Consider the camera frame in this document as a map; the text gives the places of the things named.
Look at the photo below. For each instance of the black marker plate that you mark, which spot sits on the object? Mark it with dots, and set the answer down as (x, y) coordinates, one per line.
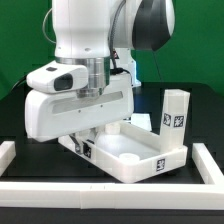
(141, 120)

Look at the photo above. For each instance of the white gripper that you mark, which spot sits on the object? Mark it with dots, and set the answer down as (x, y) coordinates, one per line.
(50, 116)

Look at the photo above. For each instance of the white desk top tray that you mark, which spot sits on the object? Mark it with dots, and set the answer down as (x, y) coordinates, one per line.
(127, 152)

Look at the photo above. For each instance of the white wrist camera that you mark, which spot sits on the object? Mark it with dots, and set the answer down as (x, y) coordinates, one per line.
(56, 77)

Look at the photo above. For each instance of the white U-shaped fence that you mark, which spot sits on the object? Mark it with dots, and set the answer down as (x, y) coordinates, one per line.
(209, 195)

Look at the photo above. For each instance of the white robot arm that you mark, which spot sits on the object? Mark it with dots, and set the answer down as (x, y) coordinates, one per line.
(76, 91)

